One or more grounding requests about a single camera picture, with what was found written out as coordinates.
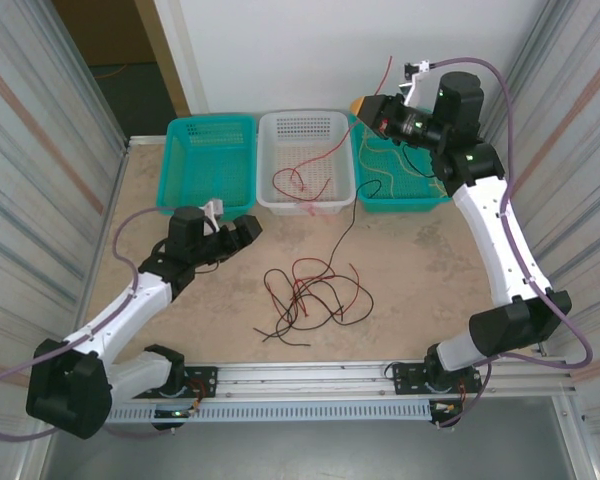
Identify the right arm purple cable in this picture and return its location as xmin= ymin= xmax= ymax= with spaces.
xmin=428 ymin=56 xmax=595 ymax=430

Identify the thin yellow cable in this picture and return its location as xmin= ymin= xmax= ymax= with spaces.
xmin=358 ymin=130 xmax=397 ymax=197
xmin=379 ymin=144 xmax=454 ymax=199

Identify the brown wooden door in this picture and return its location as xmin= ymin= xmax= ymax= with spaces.
xmin=53 ymin=0 xmax=191 ymax=115

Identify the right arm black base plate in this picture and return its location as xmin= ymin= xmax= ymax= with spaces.
xmin=392 ymin=360 xmax=484 ymax=396

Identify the grey slotted cable duct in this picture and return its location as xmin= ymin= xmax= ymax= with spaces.
xmin=53 ymin=402 xmax=434 ymax=425

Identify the thin red cable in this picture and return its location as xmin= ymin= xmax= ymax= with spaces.
xmin=290 ymin=257 xmax=375 ymax=325
xmin=271 ymin=55 xmax=394 ymax=201

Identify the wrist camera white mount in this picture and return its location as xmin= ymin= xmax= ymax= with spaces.
xmin=202 ymin=199 xmax=227 ymax=224
xmin=398 ymin=59 xmax=434 ymax=104

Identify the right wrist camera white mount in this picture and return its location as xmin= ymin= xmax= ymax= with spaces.
xmin=398 ymin=59 xmax=434 ymax=104

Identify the aluminium mounting rail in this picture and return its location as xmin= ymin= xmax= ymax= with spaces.
xmin=33 ymin=357 xmax=577 ymax=404

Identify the thin black cable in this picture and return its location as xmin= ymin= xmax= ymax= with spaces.
xmin=253 ymin=274 xmax=361 ymax=347
xmin=262 ymin=268 xmax=304 ymax=342
xmin=299 ymin=179 xmax=382 ymax=324

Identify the teal plastic basket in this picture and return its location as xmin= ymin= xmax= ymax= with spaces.
xmin=348 ymin=112 xmax=456 ymax=215
xmin=155 ymin=115 xmax=258 ymax=225

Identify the small controller circuit board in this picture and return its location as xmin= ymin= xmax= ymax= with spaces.
xmin=428 ymin=401 xmax=465 ymax=417
xmin=152 ymin=407 xmax=201 ymax=420

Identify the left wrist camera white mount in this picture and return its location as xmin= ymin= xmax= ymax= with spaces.
xmin=202 ymin=199 xmax=227 ymax=224

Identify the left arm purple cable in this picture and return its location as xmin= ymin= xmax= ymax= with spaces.
xmin=0 ymin=205 xmax=211 ymax=442

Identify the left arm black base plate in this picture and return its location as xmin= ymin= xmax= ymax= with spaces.
xmin=128 ymin=366 xmax=219 ymax=400

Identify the white plastic basket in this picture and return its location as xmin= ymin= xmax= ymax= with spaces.
xmin=255 ymin=109 xmax=357 ymax=217

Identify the orange floor cable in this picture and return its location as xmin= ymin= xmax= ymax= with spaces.
xmin=93 ymin=63 xmax=131 ymax=82

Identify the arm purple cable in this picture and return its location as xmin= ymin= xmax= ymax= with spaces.
xmin=0 ymin=205 xmax=211 ymax=442
xmin=428 ymin=56 xmax=595 ymax=430

